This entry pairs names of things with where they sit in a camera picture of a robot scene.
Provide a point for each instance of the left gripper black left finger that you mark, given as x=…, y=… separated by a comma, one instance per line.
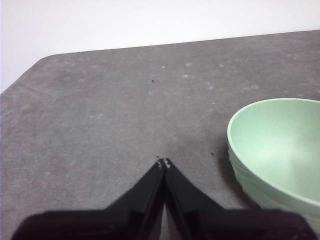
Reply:
x=142, y=207

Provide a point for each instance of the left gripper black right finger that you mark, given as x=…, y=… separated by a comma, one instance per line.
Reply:
x=190, y=207

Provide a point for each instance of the green ribbed bowl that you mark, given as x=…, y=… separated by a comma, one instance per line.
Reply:
x=275, y=145

